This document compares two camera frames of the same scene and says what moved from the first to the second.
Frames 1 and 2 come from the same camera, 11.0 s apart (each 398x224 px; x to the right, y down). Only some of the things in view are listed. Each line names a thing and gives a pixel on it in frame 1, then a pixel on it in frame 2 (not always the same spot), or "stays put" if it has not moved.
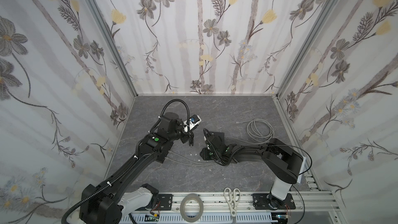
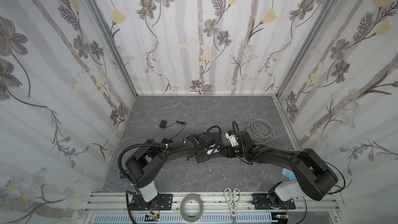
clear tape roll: (192, 196) stays put
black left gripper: (185, 135) -> (208, 144)
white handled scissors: (232, 197) stays put
